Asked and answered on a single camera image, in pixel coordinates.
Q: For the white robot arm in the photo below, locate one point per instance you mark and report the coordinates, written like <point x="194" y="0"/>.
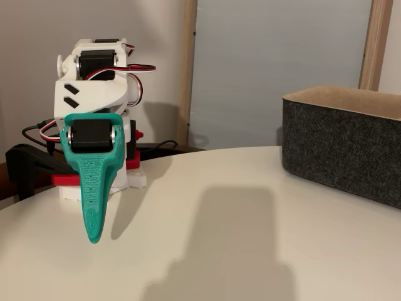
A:
<point x="91" y="91"/>

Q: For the grey felt box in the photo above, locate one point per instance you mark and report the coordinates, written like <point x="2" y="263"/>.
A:
<point x="338" y="150"/>

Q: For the black clamp with red pad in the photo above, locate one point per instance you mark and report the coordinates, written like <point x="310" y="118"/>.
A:
<point x="18" y="163"/>
<point x="134" y="161"/>

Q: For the black power plug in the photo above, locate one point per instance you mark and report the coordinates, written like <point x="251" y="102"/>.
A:
<point x="51" y="147"/>

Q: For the translucent grey panel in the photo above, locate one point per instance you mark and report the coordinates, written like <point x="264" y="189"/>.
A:
<point x="266" y="62"/>

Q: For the wooden shelf post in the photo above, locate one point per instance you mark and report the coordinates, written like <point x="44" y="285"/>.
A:
<point x="186" y="78"/>
<point x="374" y="47"/>

